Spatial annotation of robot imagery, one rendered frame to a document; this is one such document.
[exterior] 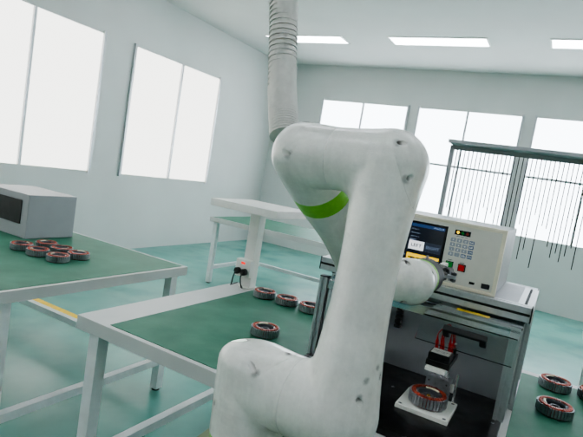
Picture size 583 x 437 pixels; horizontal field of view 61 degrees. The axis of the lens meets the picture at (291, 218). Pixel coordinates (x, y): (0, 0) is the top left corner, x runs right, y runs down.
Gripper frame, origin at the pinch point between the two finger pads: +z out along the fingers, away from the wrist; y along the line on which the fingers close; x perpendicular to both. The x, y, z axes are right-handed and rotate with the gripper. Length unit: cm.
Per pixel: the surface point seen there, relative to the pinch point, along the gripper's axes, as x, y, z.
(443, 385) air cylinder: -37.4, 5.7, 8.9
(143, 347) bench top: -45, -84, -29
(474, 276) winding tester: -1.5, 7.8, 9.7
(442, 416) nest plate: -39.8, 9.3, -8.3
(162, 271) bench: -45, -153, 51
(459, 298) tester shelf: -9.0, 5.3, 6.9
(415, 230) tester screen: 8.6, -12.7, 9.6
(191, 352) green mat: -43, -69, -24
